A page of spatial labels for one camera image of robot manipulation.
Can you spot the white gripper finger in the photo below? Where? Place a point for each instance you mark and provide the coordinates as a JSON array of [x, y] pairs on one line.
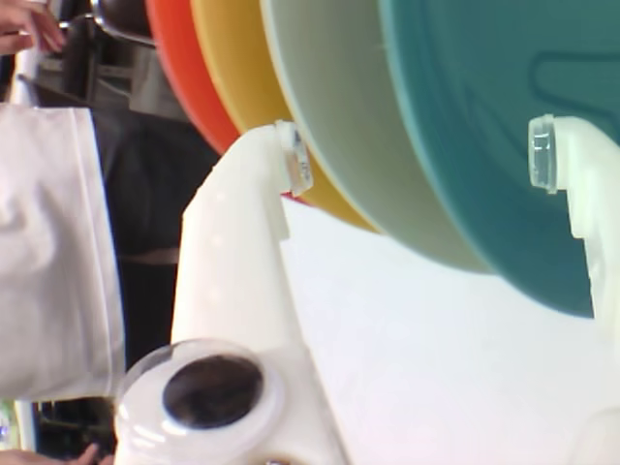
[[596, 194], [232, 252]]

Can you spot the googly eye sticker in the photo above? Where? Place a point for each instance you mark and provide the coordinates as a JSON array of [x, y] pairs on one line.
[[213, 390]]

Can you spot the person left hand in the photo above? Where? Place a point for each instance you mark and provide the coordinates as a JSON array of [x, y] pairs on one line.
[[34, 29]]

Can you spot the blue plastic plate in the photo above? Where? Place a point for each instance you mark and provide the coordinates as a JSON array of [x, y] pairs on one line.
[[484, 145]]

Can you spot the cream white plastic plate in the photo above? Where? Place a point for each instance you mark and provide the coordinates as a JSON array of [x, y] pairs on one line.
[[339, 97]]

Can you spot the orange plastic plate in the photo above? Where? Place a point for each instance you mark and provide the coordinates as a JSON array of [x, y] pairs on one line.
[[184, 58]]

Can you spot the person right hand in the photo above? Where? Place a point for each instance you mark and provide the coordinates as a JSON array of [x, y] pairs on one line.
[[48, 460]]

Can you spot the yellow plastic plate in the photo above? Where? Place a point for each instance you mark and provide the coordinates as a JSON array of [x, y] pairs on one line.
[[232, 63]]

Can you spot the grey chair with chrome tube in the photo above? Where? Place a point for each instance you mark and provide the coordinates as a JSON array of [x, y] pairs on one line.
[[116, 82]]

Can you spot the person in white shirt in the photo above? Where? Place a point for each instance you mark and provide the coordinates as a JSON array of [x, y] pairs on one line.
[[48, 242]]

